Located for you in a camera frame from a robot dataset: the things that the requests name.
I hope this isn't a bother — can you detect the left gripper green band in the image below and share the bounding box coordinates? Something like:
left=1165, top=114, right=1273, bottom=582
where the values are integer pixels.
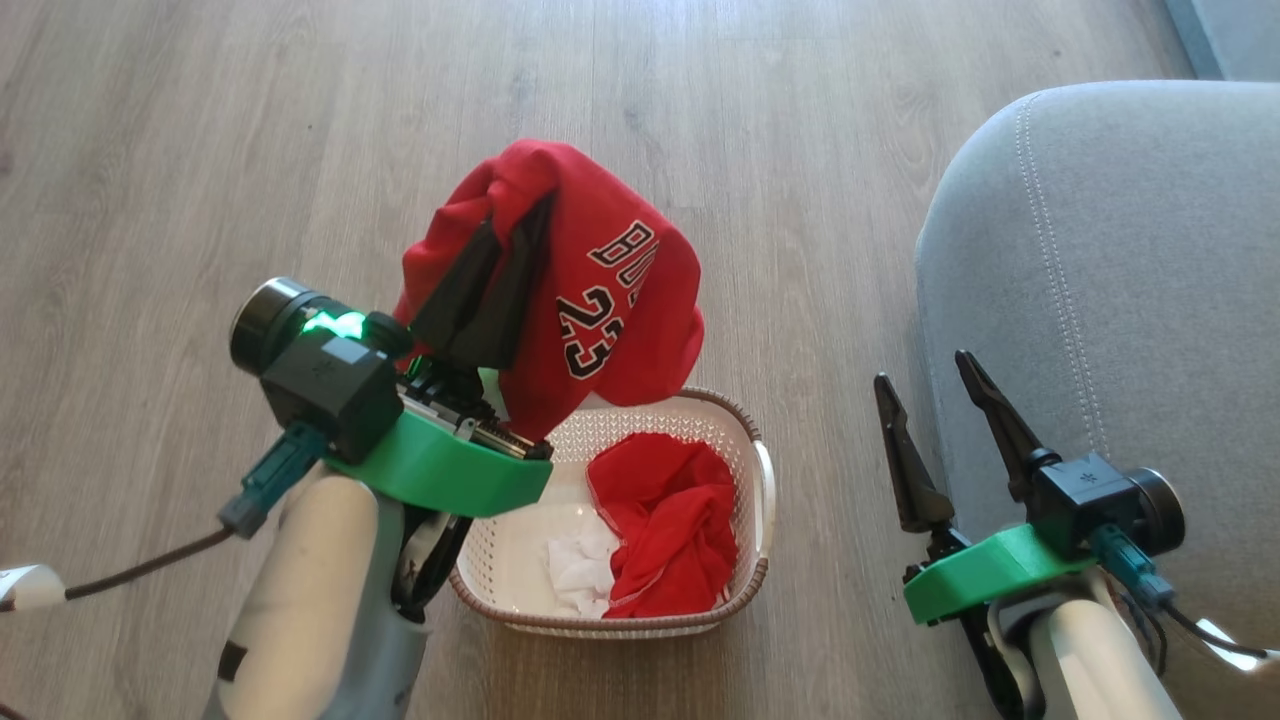
left=325, top=355, right=554, bottom=518

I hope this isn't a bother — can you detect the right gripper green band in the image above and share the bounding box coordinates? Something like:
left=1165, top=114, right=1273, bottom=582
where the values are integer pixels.
left=874, top=349, right=1097, bottom=627

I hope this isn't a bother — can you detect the red basketball jersey number 23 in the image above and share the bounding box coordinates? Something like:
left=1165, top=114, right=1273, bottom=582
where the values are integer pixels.
left=393, top=138, right=706, bottom=443

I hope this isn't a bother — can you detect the white lattice laundry basket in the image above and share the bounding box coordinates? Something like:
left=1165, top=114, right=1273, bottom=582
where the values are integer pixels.
left=448, top=387, right=776, bottom=640

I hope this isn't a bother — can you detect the white crumpled cloth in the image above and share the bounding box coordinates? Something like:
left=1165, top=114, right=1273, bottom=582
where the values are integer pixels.
left=545, top=508, right=624, bottom=620

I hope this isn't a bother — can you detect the red thin fabric garment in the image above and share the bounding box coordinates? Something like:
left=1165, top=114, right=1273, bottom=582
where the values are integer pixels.
left=585, top=432, right=741, bottom=620

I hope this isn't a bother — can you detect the black left gripper cable bundle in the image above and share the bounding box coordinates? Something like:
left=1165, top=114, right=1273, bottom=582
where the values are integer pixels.
left=393, top=505, right=474, bottom=623

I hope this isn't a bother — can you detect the teal left camera cable plug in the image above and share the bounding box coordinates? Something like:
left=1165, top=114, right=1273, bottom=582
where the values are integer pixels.
left=219, top=424, right=331, bottom=541

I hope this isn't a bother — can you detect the teal camera cable plug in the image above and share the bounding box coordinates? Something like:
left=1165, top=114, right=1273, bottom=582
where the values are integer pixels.
left=219, top=424, right=331, bottom=541
left=1088, top=524, right=1177, bottom=612

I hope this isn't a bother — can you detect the teal right camera cable plug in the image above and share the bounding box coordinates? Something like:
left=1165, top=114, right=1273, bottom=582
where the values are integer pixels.
left=1088, top=524, right=1177, bottom=612

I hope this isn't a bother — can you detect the black left camera cable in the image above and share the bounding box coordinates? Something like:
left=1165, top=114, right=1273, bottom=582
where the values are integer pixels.
left=64, top=527, right=237, bottom=602

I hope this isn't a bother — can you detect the black camera cable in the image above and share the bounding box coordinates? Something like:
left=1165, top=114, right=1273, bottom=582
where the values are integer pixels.
left=64, top=527, right=237, bottom=602
left=1160, top=598, right=1269, bottom=661

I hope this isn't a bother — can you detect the black right camera cable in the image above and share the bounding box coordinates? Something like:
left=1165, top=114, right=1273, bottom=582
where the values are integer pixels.
left=1160, top=598, right=1269, bottom=661

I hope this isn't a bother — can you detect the white cable sleeve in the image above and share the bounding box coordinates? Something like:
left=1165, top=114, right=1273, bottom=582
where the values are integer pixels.
left=0, top=564, right=67, bottom=613

